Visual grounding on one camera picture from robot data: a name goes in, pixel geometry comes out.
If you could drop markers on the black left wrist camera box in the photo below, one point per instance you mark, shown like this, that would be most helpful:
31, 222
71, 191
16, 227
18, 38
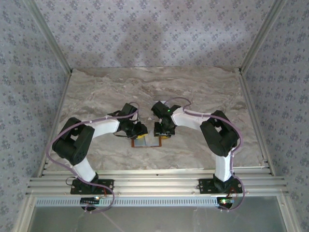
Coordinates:
129, 110

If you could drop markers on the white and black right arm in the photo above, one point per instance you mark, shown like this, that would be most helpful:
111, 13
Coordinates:
186, 118

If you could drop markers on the grey metal sheet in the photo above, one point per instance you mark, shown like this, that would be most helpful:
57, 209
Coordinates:
157, 220

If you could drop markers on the aluminium side rail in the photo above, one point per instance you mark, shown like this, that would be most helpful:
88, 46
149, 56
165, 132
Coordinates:
51, 130
256, 125

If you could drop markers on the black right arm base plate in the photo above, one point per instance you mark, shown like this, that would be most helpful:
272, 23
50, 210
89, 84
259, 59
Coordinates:
207, 186

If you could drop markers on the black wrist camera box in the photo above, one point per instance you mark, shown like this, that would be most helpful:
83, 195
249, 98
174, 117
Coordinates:
160, 108
129, 110

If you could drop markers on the aluminium mounting rail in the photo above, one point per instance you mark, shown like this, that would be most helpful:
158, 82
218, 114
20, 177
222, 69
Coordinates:
157, 183

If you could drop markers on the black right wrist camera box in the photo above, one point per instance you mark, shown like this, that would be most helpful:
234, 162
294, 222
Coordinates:
160, 108

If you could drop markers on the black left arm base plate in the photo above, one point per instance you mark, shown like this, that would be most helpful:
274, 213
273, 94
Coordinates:
79, 187

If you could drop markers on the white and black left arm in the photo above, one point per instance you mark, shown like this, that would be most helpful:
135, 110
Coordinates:
103, 126

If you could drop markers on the aluminium frame post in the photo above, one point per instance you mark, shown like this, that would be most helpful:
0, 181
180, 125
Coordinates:
260, 38

